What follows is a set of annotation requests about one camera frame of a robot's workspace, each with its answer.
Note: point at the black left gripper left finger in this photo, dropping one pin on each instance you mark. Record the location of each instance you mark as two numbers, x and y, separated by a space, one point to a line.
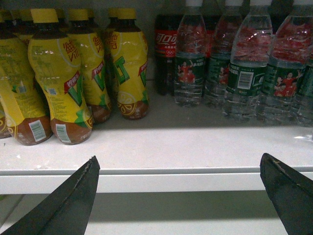
66 210

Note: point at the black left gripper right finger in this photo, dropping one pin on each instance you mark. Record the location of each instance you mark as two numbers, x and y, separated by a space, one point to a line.
291 194

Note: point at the clear water bottle players label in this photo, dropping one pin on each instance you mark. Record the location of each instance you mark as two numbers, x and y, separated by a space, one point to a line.
291 48

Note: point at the clear water bottle barcode label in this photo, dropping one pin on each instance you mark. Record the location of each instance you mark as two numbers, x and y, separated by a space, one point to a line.
248 62

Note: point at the white metal shelf board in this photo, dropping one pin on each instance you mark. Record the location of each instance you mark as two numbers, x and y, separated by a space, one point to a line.
171 149

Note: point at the clear water bottle far right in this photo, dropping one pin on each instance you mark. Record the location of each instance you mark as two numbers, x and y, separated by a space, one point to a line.
302 109

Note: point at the clear water bottle green label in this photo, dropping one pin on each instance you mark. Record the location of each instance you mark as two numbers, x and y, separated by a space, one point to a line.
190 56

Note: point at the yellow lemon tea bottle edge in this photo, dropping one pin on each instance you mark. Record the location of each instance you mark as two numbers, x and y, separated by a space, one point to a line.
4 132

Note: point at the yellow lemon tea bottle left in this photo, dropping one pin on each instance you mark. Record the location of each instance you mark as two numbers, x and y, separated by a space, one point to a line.
26 116

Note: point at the yellow lemon tea bottle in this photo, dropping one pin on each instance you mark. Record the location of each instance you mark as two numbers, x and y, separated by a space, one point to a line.
56 63
26 116
129 52
91 50

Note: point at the yellow lemon tea bottle front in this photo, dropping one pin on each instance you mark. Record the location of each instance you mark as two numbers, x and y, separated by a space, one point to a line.
56 63

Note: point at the yellow lemon tea bottle right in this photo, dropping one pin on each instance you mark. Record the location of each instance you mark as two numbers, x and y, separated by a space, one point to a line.
129 52

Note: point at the yellow lemon tea bottle middle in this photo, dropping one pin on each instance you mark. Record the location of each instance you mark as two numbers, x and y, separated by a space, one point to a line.
91 50

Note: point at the dark cola bottle red label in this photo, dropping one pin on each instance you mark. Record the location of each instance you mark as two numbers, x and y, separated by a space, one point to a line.
166 28

